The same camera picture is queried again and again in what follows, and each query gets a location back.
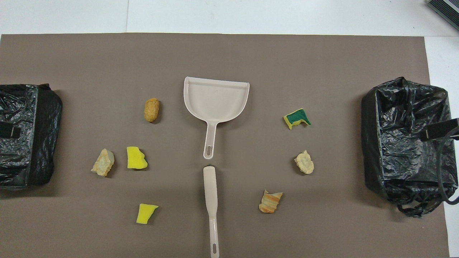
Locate beige plastic dustpan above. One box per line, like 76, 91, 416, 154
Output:
184, 76, 250, 160

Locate bin with black bag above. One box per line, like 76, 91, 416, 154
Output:
360, 76, 459, 218
0, 83, 63, 190

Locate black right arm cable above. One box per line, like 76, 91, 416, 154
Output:
435, 139, 459, 205

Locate green and yellow sponge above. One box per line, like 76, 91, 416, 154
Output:
283, 108, 312, 130

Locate beige hand brush black bristles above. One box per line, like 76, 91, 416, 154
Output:
203, 165, 220, 258

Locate orange striped foam chunk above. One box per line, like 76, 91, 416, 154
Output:
259, 190, 283, 214

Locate grey ribbed device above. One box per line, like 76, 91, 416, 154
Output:
427, 0, 459, 31

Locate large yellow sponge piece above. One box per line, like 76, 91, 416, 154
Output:
126, 146, 148, 170

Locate beige rock-like foam chunk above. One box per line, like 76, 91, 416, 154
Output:
91, 148, 115, 177

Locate pale beige crumpled foam chunk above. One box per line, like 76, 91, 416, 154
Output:
294, 150, 314, 175

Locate brown paper table mat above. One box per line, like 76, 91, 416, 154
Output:
0, 33, 450, 258

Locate small yellow sponge wedge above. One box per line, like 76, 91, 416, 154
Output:
136, 203, 159, 225

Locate brown oval textured sponge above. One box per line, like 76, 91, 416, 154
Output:
144, 98, 160, 123

